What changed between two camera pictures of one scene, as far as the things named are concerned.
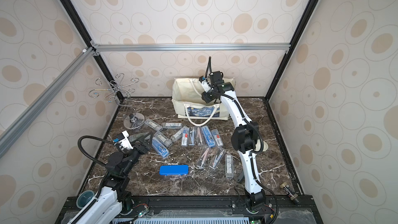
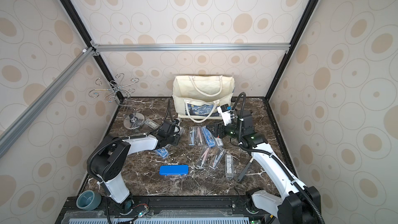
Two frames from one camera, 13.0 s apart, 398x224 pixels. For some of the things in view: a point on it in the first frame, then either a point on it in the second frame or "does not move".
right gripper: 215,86 → 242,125
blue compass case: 161,149 does not move
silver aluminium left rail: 11,133 does not move
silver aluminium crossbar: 99,47 does not move
